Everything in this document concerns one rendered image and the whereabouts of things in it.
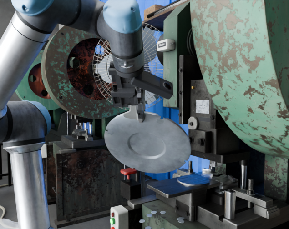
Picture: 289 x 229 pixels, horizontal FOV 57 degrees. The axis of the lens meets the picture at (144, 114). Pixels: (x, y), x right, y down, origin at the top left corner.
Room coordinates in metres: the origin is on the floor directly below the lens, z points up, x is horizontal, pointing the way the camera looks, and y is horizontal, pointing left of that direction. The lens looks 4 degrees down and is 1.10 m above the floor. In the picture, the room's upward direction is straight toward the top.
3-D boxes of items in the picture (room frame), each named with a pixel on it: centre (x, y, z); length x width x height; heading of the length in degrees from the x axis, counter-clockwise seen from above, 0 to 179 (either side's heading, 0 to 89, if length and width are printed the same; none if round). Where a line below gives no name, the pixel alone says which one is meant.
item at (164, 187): (0.97, -0.15, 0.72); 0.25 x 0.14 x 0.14; 122
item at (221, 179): (1.06, -0.29, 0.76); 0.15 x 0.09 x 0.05; 32
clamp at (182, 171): (1.21, -0.21, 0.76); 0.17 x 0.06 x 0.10; 32
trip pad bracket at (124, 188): (1.21, 0.06, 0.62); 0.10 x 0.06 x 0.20; 32
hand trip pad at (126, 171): (1.23, 0.07, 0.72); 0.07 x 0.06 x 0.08; 122
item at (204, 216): (1.07, -0.30, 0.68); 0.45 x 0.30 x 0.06; 32
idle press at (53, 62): (2.73, 0.30, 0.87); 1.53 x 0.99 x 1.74; 120
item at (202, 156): (1.07, -0.30, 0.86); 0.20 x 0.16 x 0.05; 32
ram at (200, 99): (1.04, -0.26, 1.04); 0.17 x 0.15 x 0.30; 122
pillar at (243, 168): (1.03, -0.39, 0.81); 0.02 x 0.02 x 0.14
